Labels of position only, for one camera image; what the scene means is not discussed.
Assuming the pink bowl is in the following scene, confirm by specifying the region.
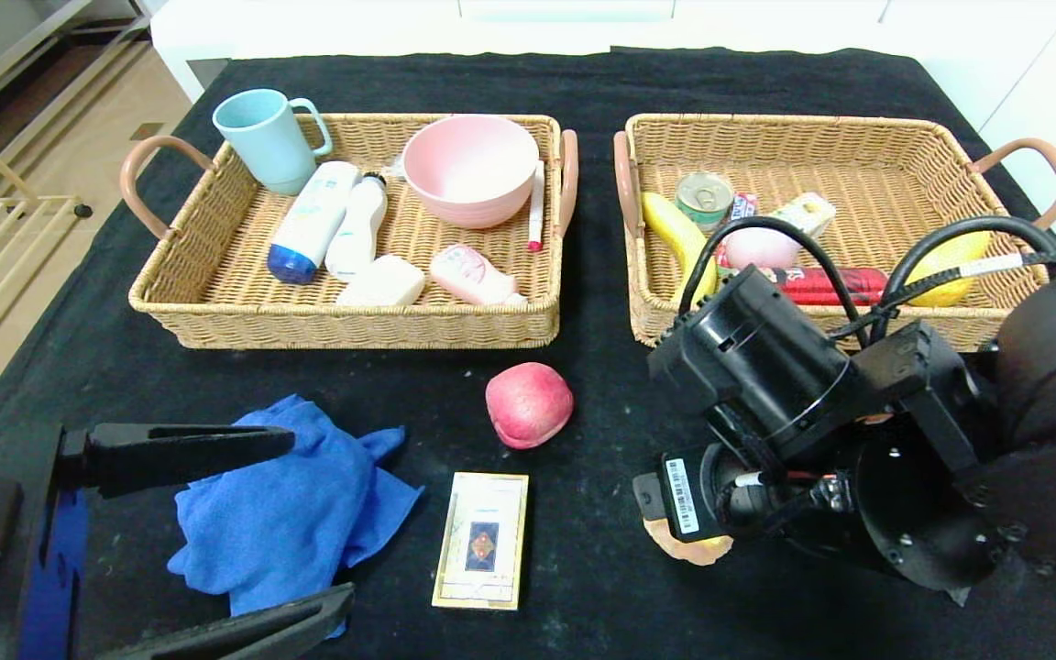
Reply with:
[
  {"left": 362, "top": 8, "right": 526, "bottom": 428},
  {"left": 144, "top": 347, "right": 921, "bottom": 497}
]
[{"left": 401, "top": 115, "right": 540, "bottom": 230}]

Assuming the wicker basket with household items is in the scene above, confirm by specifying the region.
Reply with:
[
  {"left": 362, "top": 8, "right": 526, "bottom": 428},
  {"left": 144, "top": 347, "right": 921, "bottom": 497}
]
[{"left": 120, "top": 113, "right": 580, "bottom": 350}]

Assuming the cream card box blue diamond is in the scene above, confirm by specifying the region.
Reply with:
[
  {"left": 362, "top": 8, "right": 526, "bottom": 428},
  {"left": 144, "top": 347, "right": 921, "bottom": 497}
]
[{"left": 431, "top": 471, "right": 531, "bottom": 611}]

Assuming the small white bottle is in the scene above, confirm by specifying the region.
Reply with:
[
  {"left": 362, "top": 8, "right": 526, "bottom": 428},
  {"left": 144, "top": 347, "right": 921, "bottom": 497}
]
[{"left": 324, "top": 172, "right": 390, "bottom": 283}]

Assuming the light wooden rack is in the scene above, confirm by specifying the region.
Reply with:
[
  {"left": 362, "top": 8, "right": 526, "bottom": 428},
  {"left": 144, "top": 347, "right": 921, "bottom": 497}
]
[{"left": 0, "top": 105, "right": 94, "bottom": 384}]

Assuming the yellow banana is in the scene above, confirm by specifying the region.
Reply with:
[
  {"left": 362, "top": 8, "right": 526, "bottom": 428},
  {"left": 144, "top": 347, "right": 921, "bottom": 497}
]
[{"left": 641, "top": 191, "right": 720, "bottom": 308}]

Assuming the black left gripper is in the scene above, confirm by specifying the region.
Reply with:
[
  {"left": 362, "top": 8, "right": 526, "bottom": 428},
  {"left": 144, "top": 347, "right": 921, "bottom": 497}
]
[{"left": 0, "top": 422, "right": 357, "bottom": 660}]

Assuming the teal mug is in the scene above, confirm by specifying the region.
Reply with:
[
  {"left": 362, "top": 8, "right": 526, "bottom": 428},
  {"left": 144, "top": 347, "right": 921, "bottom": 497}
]
[{"left": 212, "top": 89, "right": 334, "bottom": 196}]

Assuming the yellow pear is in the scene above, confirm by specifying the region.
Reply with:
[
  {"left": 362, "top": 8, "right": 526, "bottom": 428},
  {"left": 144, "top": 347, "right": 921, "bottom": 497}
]
[{"left": 904, "top": 229, "right": 995, "bottom": 308}]

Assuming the red peach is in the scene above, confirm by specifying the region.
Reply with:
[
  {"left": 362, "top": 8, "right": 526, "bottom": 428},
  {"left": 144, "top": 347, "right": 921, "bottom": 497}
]
[{"left": 485, "top": 362, "right": 575, "bottom": 450}]

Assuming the pale pink soft ball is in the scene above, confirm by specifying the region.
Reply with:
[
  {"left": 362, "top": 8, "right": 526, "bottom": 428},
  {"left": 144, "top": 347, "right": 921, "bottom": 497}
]
[{"left": 723, "top": 226, "right": 804, "bottom": 271}]

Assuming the black table cloth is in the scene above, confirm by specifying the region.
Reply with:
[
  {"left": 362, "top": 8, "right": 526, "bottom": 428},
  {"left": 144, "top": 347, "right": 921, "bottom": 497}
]
[{"left": 0, "top": 46, "right": 1056, "bottom": 660}]

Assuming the black cable with white tag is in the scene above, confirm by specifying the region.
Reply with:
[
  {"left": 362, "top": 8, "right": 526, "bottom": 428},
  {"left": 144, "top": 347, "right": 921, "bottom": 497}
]
[{"left": 876, "top": 215, "right": 1056, "bottom": 317}]

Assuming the large white bottle blue cap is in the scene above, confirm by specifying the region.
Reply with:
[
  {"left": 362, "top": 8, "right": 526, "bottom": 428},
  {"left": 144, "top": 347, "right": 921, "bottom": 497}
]
[{"left": 267, "top": 161, "right": 362, "bottom": 285}]

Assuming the grey low shelf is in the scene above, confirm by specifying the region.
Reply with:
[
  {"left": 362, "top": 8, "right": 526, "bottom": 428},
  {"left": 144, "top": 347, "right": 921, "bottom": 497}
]
[{"left": 0, "top": 0, "right": 153, "bottom": 120}]

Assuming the pink lotion tube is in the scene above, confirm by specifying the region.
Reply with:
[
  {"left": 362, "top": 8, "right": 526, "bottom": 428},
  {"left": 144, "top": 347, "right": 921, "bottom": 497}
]
[{"left": 429, "top": 244, "right": 529, "bottom": 307}]

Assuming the white soap bar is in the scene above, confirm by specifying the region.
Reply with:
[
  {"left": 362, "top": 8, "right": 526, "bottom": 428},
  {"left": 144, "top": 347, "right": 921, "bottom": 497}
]
[{"left": 335, "top": 254, "right": 426, "bottom": 308}]

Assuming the green tin can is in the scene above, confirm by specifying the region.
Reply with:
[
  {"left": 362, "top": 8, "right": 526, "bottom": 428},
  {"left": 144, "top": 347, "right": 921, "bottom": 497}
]
[{"left": 675, "top": 171, "right": 735, "bottom": 232}]

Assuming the red candy stick pack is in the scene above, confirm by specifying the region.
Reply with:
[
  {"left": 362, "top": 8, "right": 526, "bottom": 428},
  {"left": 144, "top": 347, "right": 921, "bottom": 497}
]
[{"left": 717, "top": 192, "right": 760, "bottom": 271}]

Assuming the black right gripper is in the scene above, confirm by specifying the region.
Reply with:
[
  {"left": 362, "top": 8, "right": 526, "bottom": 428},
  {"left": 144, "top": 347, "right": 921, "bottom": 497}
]
[{"left": 632, "top": 442, "right": 734, "bottom": 543}]

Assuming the red chips can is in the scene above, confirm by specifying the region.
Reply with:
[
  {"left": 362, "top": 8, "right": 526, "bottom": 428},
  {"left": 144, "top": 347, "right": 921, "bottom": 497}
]
[{"left": 748, "top": 266, "right": 889, "bottom": 307}]

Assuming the brown cream puff bread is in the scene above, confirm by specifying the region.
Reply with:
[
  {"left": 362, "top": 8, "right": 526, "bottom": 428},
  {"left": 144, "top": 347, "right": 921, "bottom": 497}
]
[{"left": 643, "top": 518, "right": 735, "bottom": 567}]

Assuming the small cream snack box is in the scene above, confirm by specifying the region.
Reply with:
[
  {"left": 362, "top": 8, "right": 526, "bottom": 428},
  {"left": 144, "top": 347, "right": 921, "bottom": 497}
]
[{"left": 771, "top": 191, "right": 837, "bottom": 241}]

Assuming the blue microfibre cloth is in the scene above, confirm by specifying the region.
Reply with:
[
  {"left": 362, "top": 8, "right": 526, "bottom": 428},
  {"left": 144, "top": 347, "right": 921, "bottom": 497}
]
[{"left": 167, "top": 394, "right": 425, "bottom": 641}]

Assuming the wicker basket with food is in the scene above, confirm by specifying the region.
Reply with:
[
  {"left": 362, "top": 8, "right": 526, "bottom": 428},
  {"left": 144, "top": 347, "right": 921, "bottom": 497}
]
[{"left": 613, "top": 113, "right": 1056, "bottom": 354}]

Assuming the black right camera cable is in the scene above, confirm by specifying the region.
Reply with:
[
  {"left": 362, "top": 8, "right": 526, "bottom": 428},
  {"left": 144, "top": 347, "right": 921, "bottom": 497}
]
[{"left": 677, "top": 215, "right": 868, "bottom": 351}]

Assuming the white pen pink tip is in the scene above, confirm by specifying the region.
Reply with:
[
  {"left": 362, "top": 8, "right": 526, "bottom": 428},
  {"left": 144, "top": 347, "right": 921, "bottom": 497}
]
[{"left": 527, "top": 160, "right": 546, "bottom": 253}]

